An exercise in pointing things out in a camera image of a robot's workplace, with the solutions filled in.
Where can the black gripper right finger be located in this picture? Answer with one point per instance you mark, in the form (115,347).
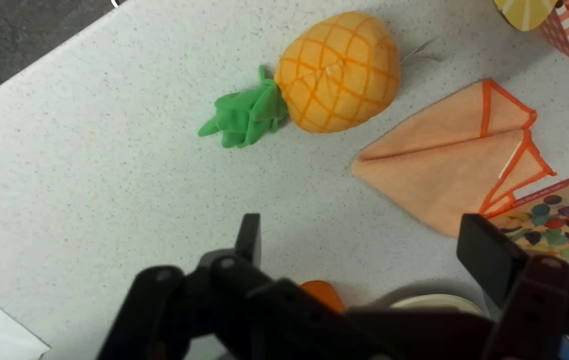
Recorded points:
(537,307)

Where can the orange napkin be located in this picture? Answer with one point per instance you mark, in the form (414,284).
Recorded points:
(452,161)

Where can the white bowl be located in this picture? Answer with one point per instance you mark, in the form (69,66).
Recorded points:
(431,302)

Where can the toy lemon slice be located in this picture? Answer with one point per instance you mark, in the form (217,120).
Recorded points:
(525,12)

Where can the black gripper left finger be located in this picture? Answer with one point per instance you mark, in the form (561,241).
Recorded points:
(230,313)

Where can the orange round toy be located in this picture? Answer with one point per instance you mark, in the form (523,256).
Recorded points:
(325,293)

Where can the toy food set box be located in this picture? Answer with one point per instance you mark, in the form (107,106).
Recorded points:
(566,221)

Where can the yellow toy pineapple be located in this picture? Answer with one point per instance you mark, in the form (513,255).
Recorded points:
(338,73)

